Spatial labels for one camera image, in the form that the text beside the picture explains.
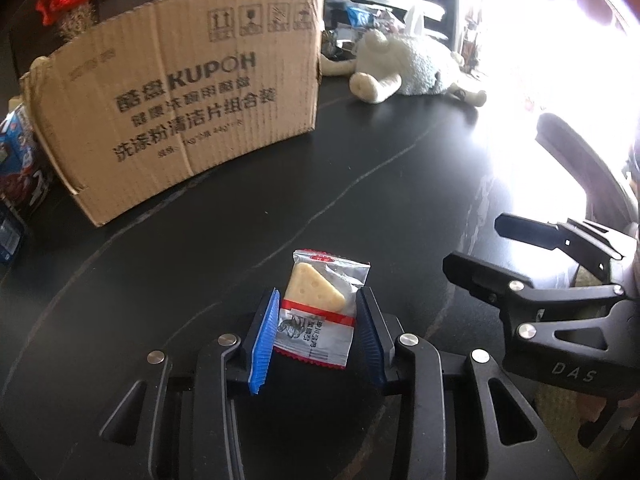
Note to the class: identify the dark tray with items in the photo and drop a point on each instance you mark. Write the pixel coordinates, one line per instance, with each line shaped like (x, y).
(336, 49)

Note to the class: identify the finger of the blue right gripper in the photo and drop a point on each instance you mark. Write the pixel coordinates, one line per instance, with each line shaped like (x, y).
(532, 232)
(488, 283)

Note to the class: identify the blue soda can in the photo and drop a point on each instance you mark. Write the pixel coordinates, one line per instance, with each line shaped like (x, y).
(11, 234)

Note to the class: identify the brown cardboard box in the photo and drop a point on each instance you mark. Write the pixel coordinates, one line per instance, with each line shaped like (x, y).
(167, 90)

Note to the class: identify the blue candy box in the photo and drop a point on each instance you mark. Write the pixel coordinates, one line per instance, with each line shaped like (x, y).
(25, 171)

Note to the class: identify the cheese snack packet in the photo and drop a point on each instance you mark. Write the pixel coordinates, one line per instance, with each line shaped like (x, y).
(318, 311)

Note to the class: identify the white plush sheep toy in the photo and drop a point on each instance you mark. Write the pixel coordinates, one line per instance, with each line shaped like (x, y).
(408, 62)

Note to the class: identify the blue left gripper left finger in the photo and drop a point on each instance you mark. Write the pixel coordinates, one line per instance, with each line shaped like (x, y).
(265, 336)

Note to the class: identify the blue snack bag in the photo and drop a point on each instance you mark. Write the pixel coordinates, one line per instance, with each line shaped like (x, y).
(359, 17)

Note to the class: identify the dried flower vase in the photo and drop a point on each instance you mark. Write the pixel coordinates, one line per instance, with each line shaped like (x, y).
(75, 22)

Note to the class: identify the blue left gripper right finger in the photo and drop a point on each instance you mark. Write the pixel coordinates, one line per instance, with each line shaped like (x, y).
(377, 341)

